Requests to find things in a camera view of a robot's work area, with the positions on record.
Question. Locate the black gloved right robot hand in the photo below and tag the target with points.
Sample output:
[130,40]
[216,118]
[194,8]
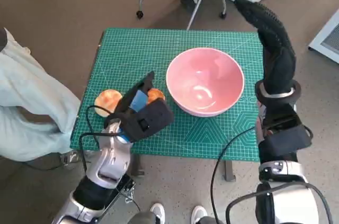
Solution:
[278,62]

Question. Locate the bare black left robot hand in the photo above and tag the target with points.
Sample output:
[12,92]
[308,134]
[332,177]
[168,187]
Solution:
[132,99]

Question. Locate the long orange toy bread loaf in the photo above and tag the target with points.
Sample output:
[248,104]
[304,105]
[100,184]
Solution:
[156,94]

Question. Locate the round toy bread bun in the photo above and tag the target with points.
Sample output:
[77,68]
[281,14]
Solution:
[107,99]

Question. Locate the pink bowl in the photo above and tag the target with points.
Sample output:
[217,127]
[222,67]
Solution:
[204,75]

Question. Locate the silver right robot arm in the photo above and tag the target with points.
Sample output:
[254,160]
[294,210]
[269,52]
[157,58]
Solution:
[291,202]

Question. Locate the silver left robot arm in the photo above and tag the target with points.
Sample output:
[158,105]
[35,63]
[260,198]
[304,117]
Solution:
[111,155]

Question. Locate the green cutting mat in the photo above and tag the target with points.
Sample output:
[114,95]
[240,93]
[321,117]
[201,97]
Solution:
[127,49]

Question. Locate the grey metal table leg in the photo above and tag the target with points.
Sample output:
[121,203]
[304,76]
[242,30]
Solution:
[229,171]
[137,165]

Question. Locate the black flat panel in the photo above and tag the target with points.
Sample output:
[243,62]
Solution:
[124,185]

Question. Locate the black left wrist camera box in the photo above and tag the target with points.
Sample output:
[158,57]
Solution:
[151,120]

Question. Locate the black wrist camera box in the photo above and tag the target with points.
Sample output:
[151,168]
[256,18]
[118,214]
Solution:
[151,120]
[286,139]

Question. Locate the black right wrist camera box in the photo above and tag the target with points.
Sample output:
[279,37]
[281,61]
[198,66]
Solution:
[286,139]

